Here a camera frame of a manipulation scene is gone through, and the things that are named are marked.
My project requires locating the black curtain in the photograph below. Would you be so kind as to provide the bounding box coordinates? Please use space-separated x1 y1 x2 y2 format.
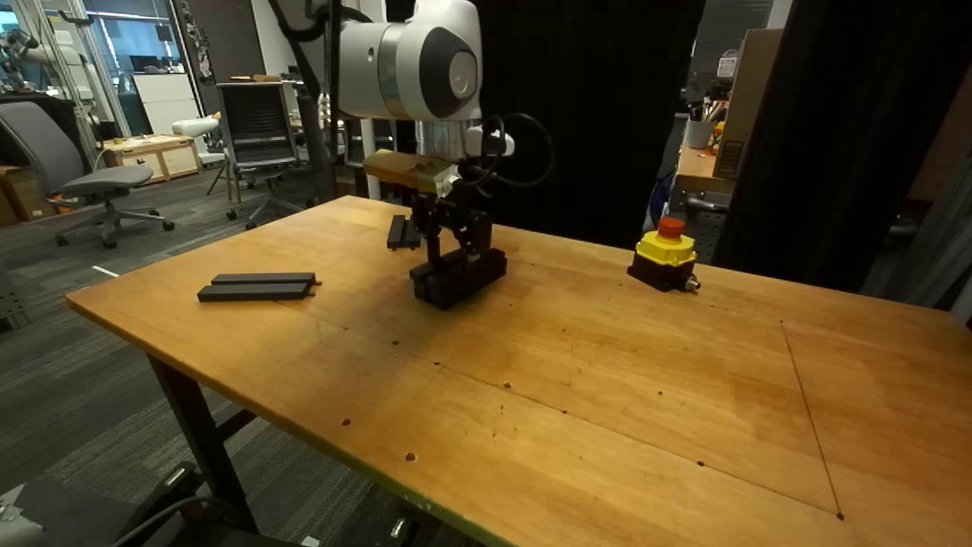
474 0 972 288

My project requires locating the long black pad front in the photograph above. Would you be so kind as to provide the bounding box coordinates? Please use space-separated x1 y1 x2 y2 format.
196 273 316 300

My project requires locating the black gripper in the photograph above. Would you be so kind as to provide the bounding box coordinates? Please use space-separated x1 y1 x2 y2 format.
412 186 491 264

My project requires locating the grey office chair background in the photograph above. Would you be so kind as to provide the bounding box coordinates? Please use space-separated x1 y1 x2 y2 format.
0 100 176 248

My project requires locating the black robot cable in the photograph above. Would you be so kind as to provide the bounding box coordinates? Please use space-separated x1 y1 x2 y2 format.
474 109 559 193

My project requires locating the black table leg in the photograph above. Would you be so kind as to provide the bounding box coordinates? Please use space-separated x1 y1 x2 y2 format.
150 355 258 531

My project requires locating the beige wrist camera box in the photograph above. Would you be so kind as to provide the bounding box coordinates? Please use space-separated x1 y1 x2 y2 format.
364 149 458 199

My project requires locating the black rolling cart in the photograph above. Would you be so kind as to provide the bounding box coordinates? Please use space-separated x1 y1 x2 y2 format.
218 83 301 228

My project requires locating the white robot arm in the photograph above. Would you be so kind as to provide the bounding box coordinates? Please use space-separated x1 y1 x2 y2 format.
266 0 491 261

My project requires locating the black chair front corner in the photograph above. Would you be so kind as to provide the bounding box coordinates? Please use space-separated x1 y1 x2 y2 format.
0 463 294 547

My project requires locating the yellow emergency stop button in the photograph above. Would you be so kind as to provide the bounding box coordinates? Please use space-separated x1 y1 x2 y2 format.
629 215 698 293

